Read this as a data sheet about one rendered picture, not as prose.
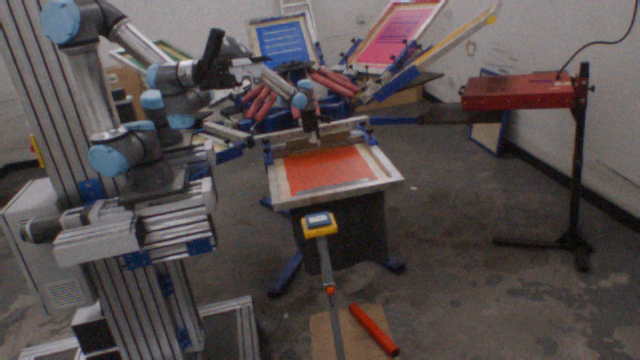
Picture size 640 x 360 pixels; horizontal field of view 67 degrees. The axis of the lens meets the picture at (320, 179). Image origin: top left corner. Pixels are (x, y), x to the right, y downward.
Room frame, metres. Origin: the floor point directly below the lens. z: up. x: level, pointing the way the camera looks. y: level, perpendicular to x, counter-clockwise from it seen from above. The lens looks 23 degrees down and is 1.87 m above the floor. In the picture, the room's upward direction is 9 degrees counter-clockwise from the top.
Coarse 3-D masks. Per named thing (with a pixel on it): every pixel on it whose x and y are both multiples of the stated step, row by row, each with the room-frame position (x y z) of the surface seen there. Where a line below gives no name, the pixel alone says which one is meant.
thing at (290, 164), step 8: (288, 160) 2.46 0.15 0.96; (296, 160) 2.45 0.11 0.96; (304, 160) 2.43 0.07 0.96; (312, 160) 2.41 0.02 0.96; (320, 160) 2.39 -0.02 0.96; (288, 168) 2.35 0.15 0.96; (296, 168) 2.33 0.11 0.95; (288, 176) 2.24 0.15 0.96; (296, 176) 2.22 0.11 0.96; (296, 184) 2.12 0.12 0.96; (328, 184) 2.07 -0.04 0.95
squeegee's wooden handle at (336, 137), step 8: (304, 136) 2.51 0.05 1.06; (320, 136) 2.49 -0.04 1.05; (328, 136) 2.50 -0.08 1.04; (336, 136) 2.50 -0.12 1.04; (344, 136) 2.50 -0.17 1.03; (288, 144) 2.48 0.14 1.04; (296, 144) 2.48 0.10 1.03; (304, 144) 2.48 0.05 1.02; (312, 144) 2.49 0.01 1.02; (320, 144) 2.49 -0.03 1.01; (328, 144) 2.50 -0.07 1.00
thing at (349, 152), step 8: (320, 152) 2.51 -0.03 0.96; (328, 152) 2.49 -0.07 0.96; (336, 152) 2.47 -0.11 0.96; (344, 152) 2.45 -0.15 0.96; (352, 152) 2.43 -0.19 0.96; (328, 160) 2.37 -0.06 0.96; (336, 160) 2.35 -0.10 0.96; (360, 160) 2.30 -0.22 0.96; (360, 168) 2.20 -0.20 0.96; (368, 168) 2.18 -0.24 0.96; (368, 176) 2.08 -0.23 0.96; (376, 176) 2.07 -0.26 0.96
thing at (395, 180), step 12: (384, 156) 2.22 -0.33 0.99; (384, 168) 2.10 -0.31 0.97; (276, 180) 2.12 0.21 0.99; (384, 180) 1.93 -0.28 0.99; (396, 180) 1.92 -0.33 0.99; (276, 192) 1.99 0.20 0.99; (324, 192) 1.91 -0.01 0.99; (336, 192) 1.89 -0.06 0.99; (348, 192) 1.90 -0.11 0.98; (360, 192) 1.90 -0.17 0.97; (372, 192) 1.91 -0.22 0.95; (276, 204) 1.87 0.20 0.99; (288, 204) 1.88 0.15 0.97; (300, 204) 1.88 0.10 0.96
